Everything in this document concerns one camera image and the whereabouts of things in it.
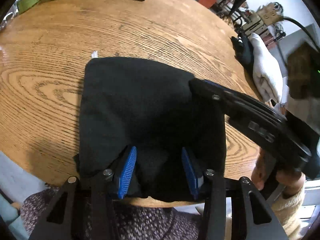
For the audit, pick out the orange paper bag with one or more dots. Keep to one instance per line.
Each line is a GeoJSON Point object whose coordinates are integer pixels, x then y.
{"type": "Point", "coordinates": [207, 3]}

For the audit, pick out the right hand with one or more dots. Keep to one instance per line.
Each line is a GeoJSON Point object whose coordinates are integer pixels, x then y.
{"type": "Point", "coordinates": [292, 180]}

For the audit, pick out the white garment tag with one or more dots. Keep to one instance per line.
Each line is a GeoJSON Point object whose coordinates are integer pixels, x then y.
{"type": "Point", "coordinates": [94, 54]}

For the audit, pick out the folded white towel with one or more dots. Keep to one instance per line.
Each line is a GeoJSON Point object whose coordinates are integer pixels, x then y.
{"type": "Point", "coordinates": [266, 71]}

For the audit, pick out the green cardboard box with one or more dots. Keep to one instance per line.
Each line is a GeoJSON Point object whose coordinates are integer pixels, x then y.
{"type": "Point", "coordinates": [30, 0]}

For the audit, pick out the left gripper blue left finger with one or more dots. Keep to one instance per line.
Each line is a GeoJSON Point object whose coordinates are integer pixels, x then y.
{"type": "Point", "coordinates": [64, 216]}

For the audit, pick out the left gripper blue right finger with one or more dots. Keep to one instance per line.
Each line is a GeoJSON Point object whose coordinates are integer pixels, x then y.
{"type": "Point", "coordinates": [252, 217]}

